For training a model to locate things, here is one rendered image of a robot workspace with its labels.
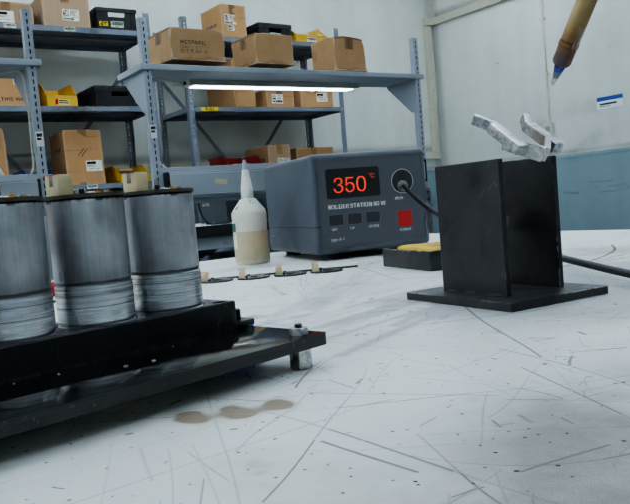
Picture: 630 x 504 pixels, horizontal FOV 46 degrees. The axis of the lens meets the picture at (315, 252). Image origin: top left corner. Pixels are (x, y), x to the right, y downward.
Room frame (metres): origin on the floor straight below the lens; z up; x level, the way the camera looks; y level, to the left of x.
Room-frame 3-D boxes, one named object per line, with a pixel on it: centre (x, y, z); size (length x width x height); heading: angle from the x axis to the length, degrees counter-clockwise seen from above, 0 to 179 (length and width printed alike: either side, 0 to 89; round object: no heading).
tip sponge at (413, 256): (0.55, -0.09, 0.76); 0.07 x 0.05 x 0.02; 20
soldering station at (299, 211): (0.75, -0.03, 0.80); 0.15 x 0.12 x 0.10; 19
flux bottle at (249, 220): (0.71, 0.06, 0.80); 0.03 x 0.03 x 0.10
